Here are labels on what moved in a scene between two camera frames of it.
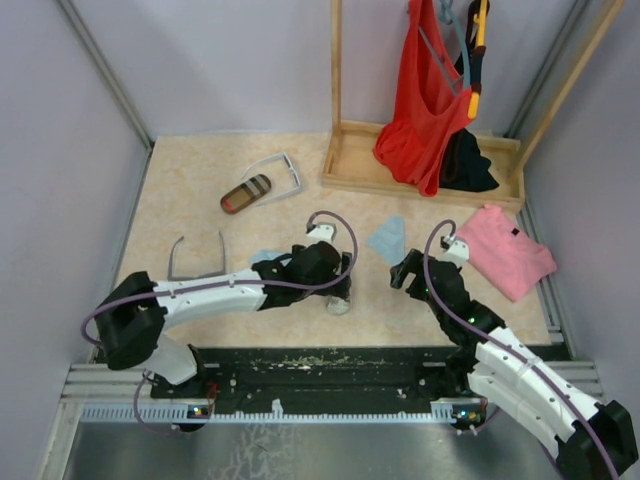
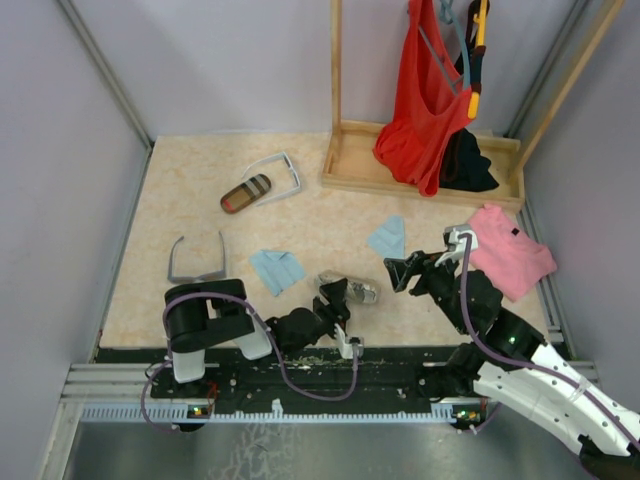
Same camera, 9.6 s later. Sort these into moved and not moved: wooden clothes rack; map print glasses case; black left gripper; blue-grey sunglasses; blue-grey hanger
Moved: black left gripper; map print glasses case
Not moved: blue-grey hanger; wooden clothes rack; blue-grey sunglasses
